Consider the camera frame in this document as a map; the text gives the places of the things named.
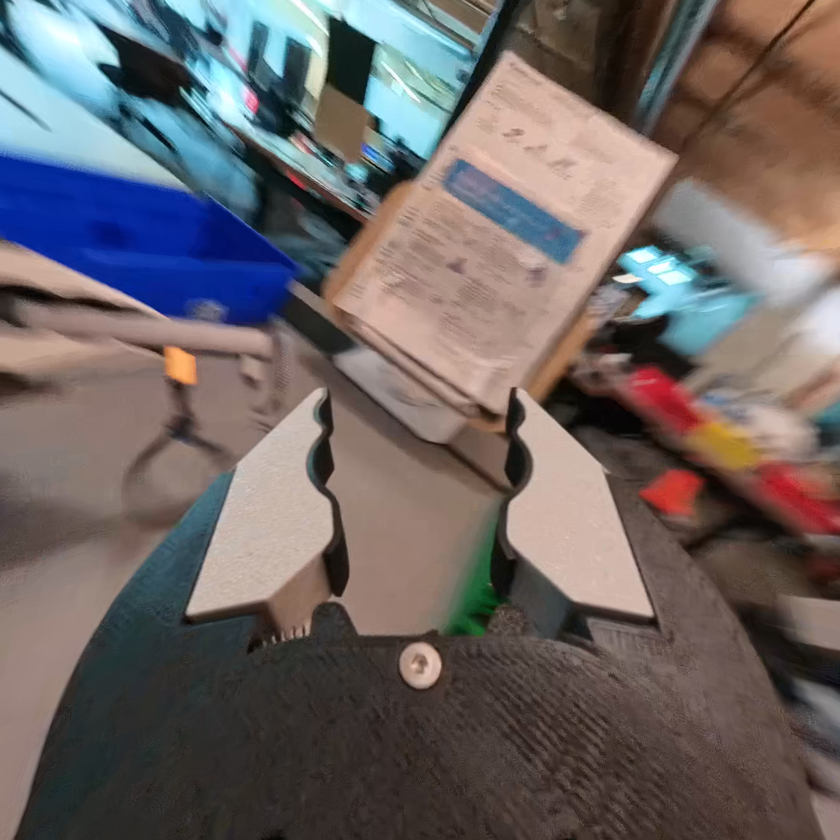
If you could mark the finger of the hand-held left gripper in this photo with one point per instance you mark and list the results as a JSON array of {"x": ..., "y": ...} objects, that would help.
[
  {"x": 52, "y": 272},
  {"x": 65, "y": 367}
]

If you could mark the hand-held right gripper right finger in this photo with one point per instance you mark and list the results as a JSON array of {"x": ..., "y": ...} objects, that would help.
[{"x": 571, "y": 538}]

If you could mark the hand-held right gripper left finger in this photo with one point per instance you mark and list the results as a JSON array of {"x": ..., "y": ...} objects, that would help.
[{"x": 262, "y": 538}]

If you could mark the green plastic bin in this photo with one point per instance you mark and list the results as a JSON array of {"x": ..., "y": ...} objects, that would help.
[{"x": 472, "y": 590}]

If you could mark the blue plastic bin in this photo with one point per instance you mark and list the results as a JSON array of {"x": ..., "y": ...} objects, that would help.
[{"x": 164, "y": 249}]

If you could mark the grey USB hub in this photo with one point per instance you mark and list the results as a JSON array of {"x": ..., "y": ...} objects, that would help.
[{"x": 216, "y": 334}]

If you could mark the black desk panel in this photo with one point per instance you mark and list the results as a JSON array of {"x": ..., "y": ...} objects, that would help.
[{"x": 321, "y": 325}]

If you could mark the orange traffic cone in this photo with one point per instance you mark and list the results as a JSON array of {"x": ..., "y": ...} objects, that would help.
[{"x": 673, "y": 492}]

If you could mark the red plastic bin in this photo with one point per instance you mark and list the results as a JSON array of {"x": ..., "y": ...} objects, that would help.
[
  {"x": 656, "y": 397},
  {"x": 800, "y": 495}
]

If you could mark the yellow plastic bin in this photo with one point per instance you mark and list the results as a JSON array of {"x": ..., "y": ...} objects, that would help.
[{"x": 725, "y": 446}]

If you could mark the instruction sheet on wooden stand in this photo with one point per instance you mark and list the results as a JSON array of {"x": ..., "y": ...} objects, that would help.
[{"x": 420, "y": 420}]

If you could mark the document stand with instruction sheet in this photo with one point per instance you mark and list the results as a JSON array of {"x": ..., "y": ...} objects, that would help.
[{"x": 499, "y": 262}]

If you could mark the black panel wooden stand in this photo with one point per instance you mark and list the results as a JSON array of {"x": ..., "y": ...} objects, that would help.
[{"x": 351, "y": 59}]

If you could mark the black metal post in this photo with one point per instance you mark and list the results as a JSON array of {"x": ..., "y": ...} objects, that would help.
[{"x": 676, "y": 59}]

